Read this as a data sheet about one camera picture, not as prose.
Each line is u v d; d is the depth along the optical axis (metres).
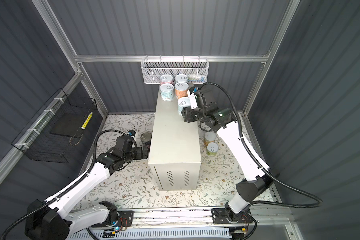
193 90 0.61
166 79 0.82
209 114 0.50
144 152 0.74
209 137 0.96
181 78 0.83
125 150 0.62
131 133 0.72
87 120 0.79
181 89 0.76
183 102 0.69
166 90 0.75
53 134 0.72
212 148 0.93
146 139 0.92
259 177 0.41
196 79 0.89
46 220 0.38
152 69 0.99
